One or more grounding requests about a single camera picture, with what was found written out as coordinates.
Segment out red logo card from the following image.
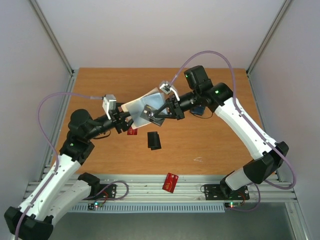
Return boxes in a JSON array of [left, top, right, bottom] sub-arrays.
[[127, 126, 138, 136]]

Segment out beige card holder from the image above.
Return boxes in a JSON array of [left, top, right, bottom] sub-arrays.
[[121, 88, 165, 130]]

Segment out red VIP card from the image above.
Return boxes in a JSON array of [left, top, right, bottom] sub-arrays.
[[162, 173, 179, 193]]

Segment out black VIP card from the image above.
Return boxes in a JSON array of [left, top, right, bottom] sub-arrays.
[[140, 104, 165, 127]]

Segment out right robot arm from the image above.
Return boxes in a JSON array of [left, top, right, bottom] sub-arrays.
[[143, 65, 289, 199]]

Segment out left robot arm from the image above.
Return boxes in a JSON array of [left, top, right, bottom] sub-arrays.
[[4, 109, 133, 240]]

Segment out dark blue wallet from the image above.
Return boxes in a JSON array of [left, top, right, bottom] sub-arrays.
[[189, 105, 205, 116]]

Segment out left circuit board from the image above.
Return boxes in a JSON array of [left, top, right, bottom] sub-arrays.
[[87, 202, 104, 211]]

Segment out circuit board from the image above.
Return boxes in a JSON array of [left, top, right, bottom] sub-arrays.
[[224, 201, 243, 209], [87, 202, 104, 211]]

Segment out right circuit board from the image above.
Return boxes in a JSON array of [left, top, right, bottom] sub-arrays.
[[224, 201, 243, 209]]

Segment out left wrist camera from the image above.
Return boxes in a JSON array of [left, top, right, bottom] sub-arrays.
[[102, 94, 117, 120]]

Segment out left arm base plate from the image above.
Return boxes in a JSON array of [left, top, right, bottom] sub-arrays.
[[84, 184, 117, 201]]

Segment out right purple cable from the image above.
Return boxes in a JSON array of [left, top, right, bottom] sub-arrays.
[[169, 50, 298, 212]]

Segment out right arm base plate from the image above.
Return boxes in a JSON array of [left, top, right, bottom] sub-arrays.
[[200, 184, 250, 201]]

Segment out grey slotted cable duct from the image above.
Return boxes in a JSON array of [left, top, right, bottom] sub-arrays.
[[69, 202, 225, 214]]

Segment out left aluminium frame post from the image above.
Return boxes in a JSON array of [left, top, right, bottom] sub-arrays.
[[28, 0, 74, 76]]

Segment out aluminium frame post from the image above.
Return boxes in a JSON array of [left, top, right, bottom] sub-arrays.
[[246, 0, 294, 77], [28, 0, 74, 76]]

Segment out right aluminium frame post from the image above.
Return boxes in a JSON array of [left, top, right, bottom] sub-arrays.
[[246, 0, 294, 77]]

